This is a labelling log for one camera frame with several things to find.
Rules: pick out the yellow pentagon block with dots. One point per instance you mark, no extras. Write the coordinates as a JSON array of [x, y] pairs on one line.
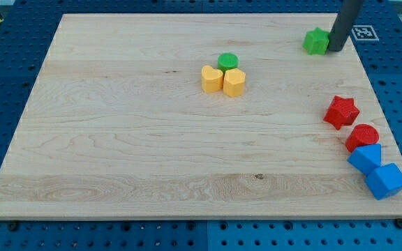
[[234, 82]]

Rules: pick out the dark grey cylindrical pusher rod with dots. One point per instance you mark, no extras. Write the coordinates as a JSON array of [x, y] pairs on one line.
[[343, 23]]

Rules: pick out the red star block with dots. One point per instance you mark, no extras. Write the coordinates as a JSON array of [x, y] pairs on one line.
[[341, 112]]

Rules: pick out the green circle block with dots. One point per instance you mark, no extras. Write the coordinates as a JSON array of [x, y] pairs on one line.
[[227, 61]]

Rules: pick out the light wooden board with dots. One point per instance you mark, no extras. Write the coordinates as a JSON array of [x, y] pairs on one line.
[[118, 127]]

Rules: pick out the yellow heart block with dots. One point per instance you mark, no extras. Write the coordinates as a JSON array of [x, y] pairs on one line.
[[212, 79]]

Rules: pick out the blue triangle block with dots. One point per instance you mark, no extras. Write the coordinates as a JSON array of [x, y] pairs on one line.
[[366, 158]]

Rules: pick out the white fiducial marker tag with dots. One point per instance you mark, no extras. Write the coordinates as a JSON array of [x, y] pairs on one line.
[[364, 33]]

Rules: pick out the green star block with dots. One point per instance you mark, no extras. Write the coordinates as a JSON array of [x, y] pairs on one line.
[[316, 41]]

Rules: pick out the red circle block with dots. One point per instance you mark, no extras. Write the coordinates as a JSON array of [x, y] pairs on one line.
[[362, 135]]

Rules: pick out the blue cube block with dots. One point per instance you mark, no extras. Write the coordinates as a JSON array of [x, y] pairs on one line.
[[385, 181]]

